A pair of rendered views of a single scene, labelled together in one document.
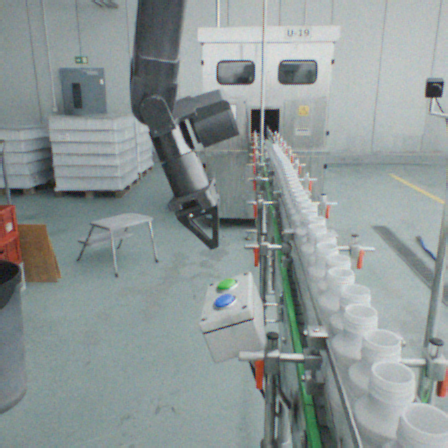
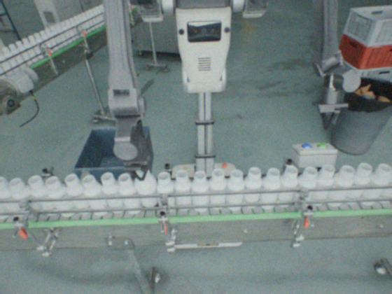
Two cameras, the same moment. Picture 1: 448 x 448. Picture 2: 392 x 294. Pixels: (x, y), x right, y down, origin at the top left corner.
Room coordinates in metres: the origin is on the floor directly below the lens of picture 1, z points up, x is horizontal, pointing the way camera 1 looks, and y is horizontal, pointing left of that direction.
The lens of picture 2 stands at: (0.12, -0.70, 1.77)
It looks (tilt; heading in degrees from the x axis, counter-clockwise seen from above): 41 degrees down; 87
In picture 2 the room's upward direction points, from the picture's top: 2 degrees counter-clockwise
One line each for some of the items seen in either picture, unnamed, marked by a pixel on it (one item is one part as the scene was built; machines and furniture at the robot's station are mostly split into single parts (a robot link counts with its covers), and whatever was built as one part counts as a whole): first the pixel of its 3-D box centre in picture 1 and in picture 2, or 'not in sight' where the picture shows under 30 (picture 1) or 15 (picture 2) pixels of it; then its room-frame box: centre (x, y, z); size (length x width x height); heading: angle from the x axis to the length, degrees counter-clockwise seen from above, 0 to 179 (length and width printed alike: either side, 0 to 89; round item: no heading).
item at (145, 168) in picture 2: not in sight; (139, 166); (-0.02, -0.15, 1.23); 0.07 x 0.07 x 0.09; 87
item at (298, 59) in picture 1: (263, 130); not in sight; (5.48, -0.47, 1.05); 1.60 x 1.40 x 2.10; 177
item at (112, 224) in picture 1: (115, 239); not in sight; (3.68, 0.98, 0.21); 0.61 x 0.47 x 0.41; 50
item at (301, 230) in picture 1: (307, 246); not in sight; (0.93, -0.19, 1.08); 0.06 x 0.06 x 0.17
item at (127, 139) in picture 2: not in sight; (128, 127); (-0.02, -0.18, 1.39); 0.12 x 0.09 x 0.12; 87
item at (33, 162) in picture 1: (16, 157); not in sight; (7.17, 3.43, 0.50); 1.23 x 1.05 x 1.00; 175
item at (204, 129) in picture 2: not in sight; (204, 143); (0.24, 0.50, 0.74); 0.11 x 0.11 x 0.40; 87
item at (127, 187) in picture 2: not in sight; (130, 194); (-0.08, -0.13, 1.08); 0.06 x 0.06 x 0.17
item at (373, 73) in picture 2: not in sight; (368, 69); (2.10, 1.69, 0.55); 0.61 x 0.41 x 0.22; 4
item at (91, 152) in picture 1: (97, 153); not in sight; (6.99, 2.05, 0.59); 1.24 x 1.03 x 1.17; 179
